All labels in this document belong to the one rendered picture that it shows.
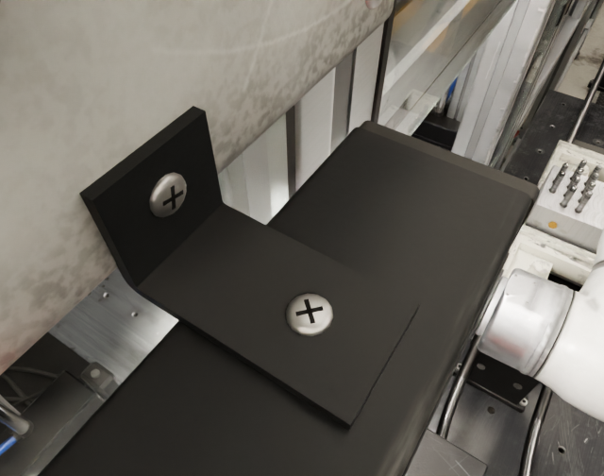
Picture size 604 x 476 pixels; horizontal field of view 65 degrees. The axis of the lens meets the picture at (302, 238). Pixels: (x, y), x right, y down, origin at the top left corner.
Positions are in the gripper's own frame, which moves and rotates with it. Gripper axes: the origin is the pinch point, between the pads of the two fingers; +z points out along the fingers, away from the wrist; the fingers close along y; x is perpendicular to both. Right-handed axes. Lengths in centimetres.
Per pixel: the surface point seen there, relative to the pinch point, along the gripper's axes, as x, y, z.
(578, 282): -22.9, -17.0, -29.4
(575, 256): -24.4, -13.8, -27.5
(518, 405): -9.5, -33.0, -29.8
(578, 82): -230, -100, -13
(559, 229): -26.2, -11.9, -24.2
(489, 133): -18.6, 5.5, -12.3
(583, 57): -256, -100, -9
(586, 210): -28.8, -9.0, -26.2
